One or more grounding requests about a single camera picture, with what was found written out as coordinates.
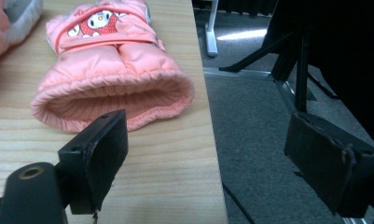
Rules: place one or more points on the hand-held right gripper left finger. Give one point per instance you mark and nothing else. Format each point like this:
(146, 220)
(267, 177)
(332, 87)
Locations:
(97, 161)

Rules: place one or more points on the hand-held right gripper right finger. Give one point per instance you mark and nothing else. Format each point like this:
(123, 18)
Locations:
(321, 158)

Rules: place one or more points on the pink and grey padded glove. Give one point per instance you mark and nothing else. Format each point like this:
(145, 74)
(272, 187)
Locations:
(113, 68)
(1, 28)

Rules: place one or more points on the black tripod stand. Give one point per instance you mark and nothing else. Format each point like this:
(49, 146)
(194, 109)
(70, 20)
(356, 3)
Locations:
(301, 77)

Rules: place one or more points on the metal floor strip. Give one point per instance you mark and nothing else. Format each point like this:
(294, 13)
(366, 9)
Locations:
(243, 73)

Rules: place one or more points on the white metal table leg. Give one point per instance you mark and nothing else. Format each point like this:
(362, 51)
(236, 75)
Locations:
(211, 37)

